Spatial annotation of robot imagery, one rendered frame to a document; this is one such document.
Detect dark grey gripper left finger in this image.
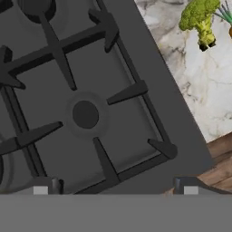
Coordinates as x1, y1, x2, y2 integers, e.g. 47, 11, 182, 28
14, 176, 65, 196

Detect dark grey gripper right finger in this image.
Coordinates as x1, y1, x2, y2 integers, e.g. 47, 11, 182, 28
172, 176, 232, 196

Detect green broccoli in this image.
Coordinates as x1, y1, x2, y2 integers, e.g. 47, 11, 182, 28
179, 0, 222, 52

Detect orange carrot with green top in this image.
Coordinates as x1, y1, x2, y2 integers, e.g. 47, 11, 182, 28
214, 0, 232, 39

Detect dark grey gas hob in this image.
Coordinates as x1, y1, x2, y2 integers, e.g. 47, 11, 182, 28
0, 0, 215, 196

